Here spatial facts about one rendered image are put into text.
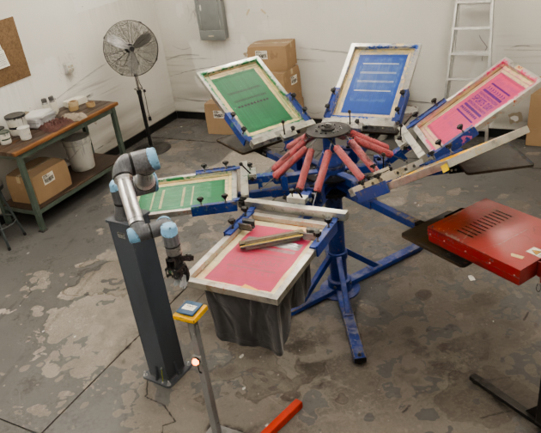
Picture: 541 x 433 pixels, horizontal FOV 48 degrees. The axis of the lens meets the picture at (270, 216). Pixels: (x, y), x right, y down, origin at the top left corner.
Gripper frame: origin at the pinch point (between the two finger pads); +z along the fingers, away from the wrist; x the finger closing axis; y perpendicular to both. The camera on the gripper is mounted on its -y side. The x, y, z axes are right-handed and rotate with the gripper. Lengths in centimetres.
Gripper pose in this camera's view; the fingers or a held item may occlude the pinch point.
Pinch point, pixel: (184, 285)
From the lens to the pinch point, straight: 302.3
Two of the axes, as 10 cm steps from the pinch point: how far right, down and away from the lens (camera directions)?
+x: 8.9, 1.2, -4.5
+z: 1.2, 8.8, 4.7
